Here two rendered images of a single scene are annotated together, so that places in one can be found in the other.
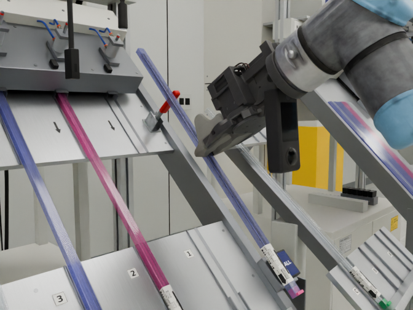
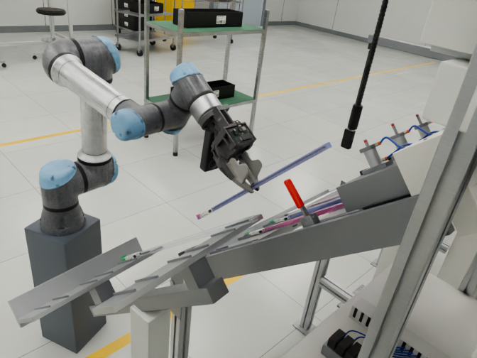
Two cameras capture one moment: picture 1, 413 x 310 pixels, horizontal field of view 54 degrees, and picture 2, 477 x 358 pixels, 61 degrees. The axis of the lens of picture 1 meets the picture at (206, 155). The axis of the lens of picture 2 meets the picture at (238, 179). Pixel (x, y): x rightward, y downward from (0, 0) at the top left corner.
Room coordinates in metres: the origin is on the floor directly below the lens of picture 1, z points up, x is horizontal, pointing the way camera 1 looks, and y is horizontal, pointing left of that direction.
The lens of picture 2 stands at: (1.49, -0.06, 1.46)
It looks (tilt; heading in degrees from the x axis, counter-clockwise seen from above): 28 degrees down; 178
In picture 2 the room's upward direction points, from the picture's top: 7 degrees clockwise
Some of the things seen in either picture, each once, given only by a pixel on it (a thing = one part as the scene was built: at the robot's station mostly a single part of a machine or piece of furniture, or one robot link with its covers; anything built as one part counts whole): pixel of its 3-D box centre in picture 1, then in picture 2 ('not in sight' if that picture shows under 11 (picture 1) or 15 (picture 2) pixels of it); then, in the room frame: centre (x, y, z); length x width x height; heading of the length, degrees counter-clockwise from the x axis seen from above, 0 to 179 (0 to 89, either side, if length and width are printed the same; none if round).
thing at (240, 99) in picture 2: not in sight; (204, 75); (-1.93, -0.34, 0.55); 0.91 x 0.46 x 1.10; 136
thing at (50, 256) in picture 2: not in sight; (69, 280); (0.30, -0.63, 0.27); 0.18 x 0.18 x 0.55; 69
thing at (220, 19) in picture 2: not in sight; (209, 18); (-1.93, -0.34, 1.01); 0.57 x 0.17 x 0.11; 136
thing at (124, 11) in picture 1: (122, 16); (355, 116); (0.79, 0.16, 1.23); 0.02 x 0.02 x 0.05
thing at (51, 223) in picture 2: not in sight; (62, 212); (0.30, -0.63, 0.60); 0.15 x 0.15 x 0.10
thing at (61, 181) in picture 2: not in sight; (60, 182); (0.29, -0.62, 0.72); 0.13 x 0.12 x 0.14; 142
